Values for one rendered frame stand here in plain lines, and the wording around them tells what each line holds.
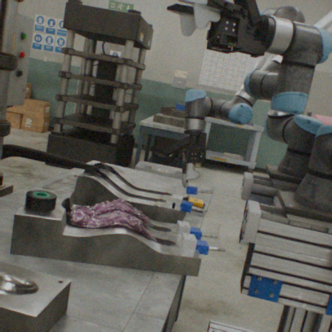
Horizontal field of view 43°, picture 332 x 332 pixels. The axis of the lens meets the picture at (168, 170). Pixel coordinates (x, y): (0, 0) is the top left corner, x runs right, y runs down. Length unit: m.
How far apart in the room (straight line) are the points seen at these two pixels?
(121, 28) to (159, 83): 2.71
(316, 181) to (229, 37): 0.52
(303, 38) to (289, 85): 0.10
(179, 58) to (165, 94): 0.69
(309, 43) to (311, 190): 0.44
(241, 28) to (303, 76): 0.18
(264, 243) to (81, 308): 0.55
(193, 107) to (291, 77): 0.66
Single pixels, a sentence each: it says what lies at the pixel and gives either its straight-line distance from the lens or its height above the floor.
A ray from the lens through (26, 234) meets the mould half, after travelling 1.15.
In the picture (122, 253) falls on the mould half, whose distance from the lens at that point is 1.15.
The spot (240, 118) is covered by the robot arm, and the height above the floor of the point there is 1.22.
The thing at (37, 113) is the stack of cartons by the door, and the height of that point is 0.35.
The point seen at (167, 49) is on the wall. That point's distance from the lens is 7.91.
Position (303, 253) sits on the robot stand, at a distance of 1.26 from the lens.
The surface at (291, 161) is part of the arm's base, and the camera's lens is 1.71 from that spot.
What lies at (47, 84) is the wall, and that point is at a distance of 8.40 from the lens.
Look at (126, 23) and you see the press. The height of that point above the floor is 1.89.
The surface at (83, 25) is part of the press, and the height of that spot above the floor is 1.78.
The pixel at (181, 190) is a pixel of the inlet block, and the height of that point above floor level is 0.92.
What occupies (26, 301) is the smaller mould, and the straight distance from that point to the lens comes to 0.84.
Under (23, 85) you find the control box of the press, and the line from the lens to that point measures 2.09.
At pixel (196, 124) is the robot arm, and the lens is 1.57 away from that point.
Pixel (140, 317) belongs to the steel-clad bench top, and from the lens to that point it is 0.97.
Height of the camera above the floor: 1.30
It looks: 11 degrees down
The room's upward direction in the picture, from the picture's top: 11 degrees clockwise
